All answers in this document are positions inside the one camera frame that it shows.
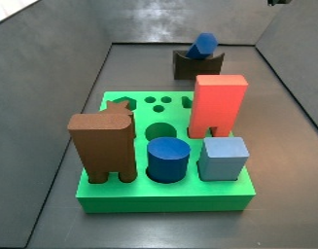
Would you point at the blue hexagon prism block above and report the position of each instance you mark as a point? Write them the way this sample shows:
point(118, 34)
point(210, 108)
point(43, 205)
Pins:
point(202, 47)

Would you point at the dark blue cylinder block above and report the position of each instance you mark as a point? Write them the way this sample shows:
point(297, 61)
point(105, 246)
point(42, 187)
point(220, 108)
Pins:
point(167, 154)

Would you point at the brown star block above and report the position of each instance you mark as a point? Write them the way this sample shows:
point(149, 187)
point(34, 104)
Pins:
point(118, 108)

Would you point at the brown arch block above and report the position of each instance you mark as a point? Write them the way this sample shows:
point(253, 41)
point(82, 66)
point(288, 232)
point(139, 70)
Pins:
point(103, 139)

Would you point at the green shape sorter base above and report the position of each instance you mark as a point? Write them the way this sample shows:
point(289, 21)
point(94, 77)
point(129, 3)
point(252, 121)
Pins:
point(162, 115)

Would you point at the red arch block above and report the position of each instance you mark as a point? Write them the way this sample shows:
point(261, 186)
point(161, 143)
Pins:
point(218, 96)

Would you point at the light blue cube block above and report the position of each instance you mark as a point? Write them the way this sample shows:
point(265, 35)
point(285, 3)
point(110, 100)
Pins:
point(222, 159)

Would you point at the black curved cradle stand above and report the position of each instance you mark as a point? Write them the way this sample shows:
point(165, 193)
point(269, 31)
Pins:
point(188, 68)

